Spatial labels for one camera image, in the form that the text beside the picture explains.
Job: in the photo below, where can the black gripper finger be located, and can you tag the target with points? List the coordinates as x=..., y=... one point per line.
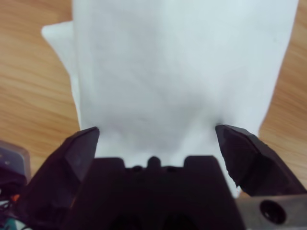
x=254, y=163
x=64, y=172

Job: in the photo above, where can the white t-shirt with black logo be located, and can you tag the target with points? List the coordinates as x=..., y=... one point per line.
x=168, y=72

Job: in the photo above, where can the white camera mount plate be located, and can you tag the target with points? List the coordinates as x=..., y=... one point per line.
x=12, y=155

